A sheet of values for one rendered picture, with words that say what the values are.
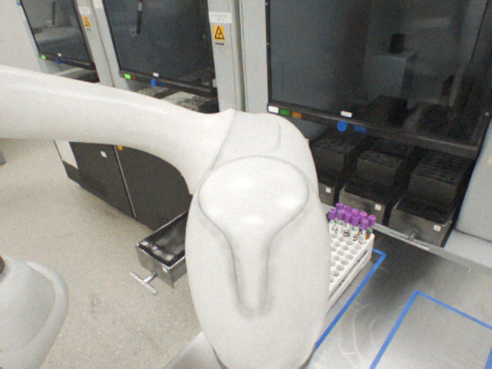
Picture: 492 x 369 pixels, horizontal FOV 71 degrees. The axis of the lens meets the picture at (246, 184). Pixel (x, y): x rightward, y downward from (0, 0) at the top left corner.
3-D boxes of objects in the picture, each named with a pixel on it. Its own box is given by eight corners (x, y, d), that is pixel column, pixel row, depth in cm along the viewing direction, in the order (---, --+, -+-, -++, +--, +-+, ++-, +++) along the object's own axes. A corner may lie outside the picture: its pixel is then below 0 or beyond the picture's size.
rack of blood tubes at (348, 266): (332, 237, 84) (334, 217, 80) (371, 255, 78) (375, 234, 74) (251, 321, 66) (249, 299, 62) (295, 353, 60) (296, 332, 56)
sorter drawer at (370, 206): (412, 129, 149) (416, 110, 144) (447, 137, 142) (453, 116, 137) (330, 217, 104) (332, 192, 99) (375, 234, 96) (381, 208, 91)
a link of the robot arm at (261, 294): (334, 395, 25) (318, 261, 36) (356, 233, 17) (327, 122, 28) (188, 387, 26) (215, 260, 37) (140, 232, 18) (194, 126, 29)
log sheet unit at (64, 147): (62, 161, 251) (43, 114, 232) (81, 172, 236) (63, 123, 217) (58, 162, 250) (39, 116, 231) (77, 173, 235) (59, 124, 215)
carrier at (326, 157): (345, 169, 109) (348, 152, 106) (343, 172, 108) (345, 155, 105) (313, 159, 116) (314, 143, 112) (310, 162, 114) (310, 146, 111)
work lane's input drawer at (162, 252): (286, 159, 135) (286, 138, 130) (318, 169, 127) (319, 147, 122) (126, 275, 89) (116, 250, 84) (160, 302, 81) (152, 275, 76)
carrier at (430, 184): (453, 202, 92) (460, 183, 89) (451, 206, 91) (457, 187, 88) (408, 188, 99) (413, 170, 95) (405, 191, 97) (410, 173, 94)
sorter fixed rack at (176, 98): (191, 99, 179) (189, 88, 176) (205, 103, 174) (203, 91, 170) (144, 119, 161) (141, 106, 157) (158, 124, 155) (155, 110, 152)
